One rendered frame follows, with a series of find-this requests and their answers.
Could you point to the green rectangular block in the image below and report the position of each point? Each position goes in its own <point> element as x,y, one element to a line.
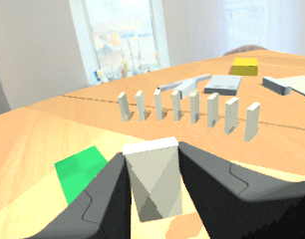
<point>77,171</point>

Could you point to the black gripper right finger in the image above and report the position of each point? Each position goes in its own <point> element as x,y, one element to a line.
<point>234,202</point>

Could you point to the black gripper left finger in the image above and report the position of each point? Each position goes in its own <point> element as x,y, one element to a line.
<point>103,210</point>

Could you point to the yellow rectangular block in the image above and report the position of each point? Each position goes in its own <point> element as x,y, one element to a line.
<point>245,67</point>

